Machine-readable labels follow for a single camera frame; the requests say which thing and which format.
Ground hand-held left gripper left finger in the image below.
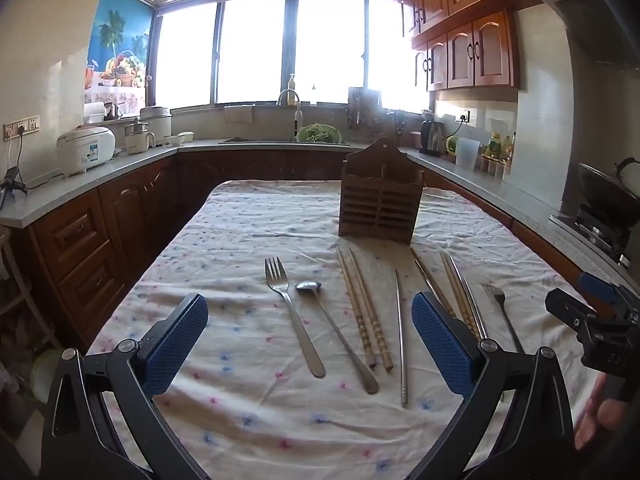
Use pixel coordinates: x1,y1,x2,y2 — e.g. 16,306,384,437
42,292,210,480

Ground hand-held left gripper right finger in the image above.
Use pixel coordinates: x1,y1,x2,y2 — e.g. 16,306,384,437
400,291,576,480

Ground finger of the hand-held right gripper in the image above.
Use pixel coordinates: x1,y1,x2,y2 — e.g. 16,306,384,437
579,272,620,305
545,287,601,332

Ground steel chopstick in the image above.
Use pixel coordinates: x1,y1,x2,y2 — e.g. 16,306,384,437
410,247,457,317
395,269,408,407
449,255,489,341

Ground small steel fork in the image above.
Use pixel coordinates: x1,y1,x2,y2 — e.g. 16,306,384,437
481,283,525,356

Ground wooden utensil holder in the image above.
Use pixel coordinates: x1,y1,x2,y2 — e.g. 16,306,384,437
339,137,425,245

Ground person's right hand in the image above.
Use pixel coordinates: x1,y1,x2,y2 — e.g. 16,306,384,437
574,374,627,451

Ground gas stove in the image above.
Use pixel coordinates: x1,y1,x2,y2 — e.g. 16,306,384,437
549,204,638,267

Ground black wok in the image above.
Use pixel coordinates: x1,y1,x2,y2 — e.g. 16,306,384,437
577,157,640,221

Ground steel spoon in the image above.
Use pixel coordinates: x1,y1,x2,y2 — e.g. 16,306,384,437
295,280,380,395

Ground large steel fork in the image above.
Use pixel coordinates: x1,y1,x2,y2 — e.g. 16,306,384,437
265,257,326,379

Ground white dotted tablecloth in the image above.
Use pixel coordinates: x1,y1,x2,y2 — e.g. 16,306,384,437
86,179,598,480

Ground brown lower kitchen cabinets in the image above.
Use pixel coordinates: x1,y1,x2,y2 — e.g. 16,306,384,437
12,149,591,356

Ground group of condiment bottles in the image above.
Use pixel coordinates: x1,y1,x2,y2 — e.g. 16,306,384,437
481,131,517,178

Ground white stool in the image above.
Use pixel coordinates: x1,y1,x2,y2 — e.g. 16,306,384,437
0,227,58,353

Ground translucent plastic jug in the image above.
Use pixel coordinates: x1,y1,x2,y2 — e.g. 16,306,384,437
455,137,481,169

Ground grey kitchen countertop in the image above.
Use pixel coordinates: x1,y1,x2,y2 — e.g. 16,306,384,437
0,136,640,293

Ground steel electric kettle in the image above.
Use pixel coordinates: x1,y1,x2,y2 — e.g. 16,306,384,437
419,110,446,156

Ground small white electric pot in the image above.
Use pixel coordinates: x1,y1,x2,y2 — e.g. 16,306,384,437
123,122,154,155

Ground white rice cooker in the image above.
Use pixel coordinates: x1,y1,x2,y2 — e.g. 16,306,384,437
56,126,116,177

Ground kitchen sink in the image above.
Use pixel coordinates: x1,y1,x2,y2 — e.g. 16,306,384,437
219,136,297,145

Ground tall white cooker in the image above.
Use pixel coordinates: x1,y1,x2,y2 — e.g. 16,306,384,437
139,105,174,147

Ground phone on stand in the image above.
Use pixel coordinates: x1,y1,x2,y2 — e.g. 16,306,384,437
0,165,28,211

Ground green colander with vegetables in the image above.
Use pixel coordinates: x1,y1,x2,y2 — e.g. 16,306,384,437
297,123,343,144

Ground metal dish rack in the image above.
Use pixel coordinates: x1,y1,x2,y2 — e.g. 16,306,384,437
346,87,384,131

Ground steel kitchen faucet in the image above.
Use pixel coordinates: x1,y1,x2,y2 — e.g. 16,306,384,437
277,88,304,142

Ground steel range hood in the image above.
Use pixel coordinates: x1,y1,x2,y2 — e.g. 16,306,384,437
525,0,640,67

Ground wooden upper cabinets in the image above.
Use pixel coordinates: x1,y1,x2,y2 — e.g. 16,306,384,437
392,0,576,92

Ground kitchen window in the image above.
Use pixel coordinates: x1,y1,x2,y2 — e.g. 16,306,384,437
154,0,431,111

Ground wall socket strip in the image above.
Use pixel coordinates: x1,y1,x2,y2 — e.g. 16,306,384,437
3,117,40,141

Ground tropical fruit wall poster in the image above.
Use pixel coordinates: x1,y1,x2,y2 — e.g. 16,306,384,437
84,0,153,104

